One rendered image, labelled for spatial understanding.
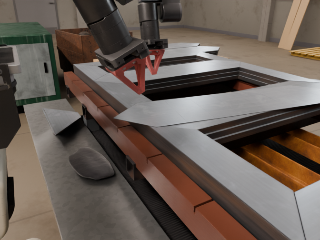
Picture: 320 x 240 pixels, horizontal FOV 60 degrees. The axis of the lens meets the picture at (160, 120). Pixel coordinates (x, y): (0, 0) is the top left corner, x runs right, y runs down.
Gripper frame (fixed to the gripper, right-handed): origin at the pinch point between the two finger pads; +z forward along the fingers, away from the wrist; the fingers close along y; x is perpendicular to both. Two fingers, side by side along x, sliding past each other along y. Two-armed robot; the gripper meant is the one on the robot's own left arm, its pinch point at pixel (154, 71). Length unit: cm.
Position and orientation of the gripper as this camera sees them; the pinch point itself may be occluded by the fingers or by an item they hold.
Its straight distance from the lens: 86.7
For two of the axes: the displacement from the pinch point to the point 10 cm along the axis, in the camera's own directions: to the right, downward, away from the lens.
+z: 1.0, 9.8, 1.9
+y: -4.6, -1.3, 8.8
